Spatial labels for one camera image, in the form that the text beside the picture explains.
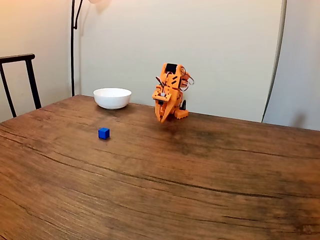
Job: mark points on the blue cube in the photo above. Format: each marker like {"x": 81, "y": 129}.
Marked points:
{"x": 103, "y": 133}

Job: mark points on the white bowl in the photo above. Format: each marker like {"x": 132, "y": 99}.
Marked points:
{"x": 112, "y": 98}

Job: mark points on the black floor lamp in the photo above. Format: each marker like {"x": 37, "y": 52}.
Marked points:
{"x": 72, "y": 62}

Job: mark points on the grey curved pole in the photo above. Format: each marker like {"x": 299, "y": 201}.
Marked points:
{"x": 276, "y": 62}

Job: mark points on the black chair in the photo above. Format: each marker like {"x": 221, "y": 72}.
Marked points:
{"x": 31, "y": 75}

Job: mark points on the orange gripper camera mount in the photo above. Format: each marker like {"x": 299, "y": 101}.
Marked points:
{"x": 156, "y": 96}

